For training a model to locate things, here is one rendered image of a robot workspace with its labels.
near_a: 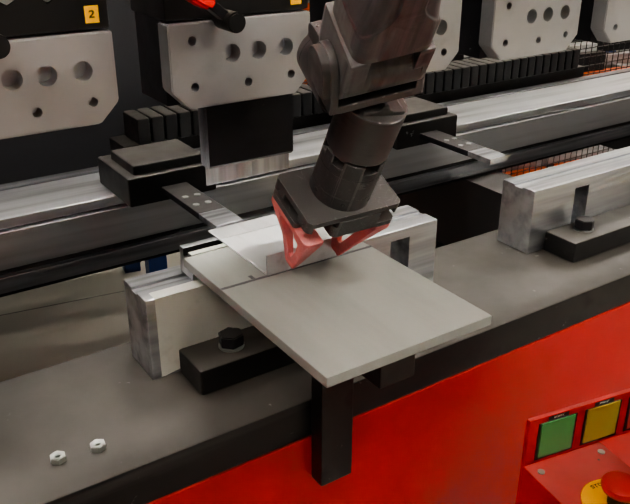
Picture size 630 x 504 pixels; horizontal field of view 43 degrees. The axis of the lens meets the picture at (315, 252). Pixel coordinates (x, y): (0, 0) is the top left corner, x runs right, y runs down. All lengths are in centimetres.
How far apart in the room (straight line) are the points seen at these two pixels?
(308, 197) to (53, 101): 23
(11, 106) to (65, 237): 38
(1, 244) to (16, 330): 181
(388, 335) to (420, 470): 34
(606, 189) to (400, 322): 61
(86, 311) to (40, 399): 202
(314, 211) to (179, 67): 18
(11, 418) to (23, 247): 27
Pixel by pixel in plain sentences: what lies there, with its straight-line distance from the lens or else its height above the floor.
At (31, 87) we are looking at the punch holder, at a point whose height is 120.
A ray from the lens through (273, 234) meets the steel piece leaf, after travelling 87.
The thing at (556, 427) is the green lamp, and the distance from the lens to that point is 91.
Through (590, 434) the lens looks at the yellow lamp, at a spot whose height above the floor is 80.
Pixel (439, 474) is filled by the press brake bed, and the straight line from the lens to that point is 103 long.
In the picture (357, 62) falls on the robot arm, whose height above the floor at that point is 124.
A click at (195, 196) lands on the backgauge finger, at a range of 98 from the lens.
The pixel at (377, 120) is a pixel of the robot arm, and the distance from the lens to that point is 65.
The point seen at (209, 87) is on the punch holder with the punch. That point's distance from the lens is 76.
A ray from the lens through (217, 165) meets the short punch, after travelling 82.
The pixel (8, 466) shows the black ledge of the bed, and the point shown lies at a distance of 79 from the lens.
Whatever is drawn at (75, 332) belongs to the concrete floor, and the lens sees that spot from 276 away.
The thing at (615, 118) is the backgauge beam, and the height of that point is 93.
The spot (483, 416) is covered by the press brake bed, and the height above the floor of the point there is 75.
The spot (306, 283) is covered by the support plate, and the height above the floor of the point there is 100.
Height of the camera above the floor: 135
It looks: 25 degrees down
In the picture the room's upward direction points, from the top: straight up
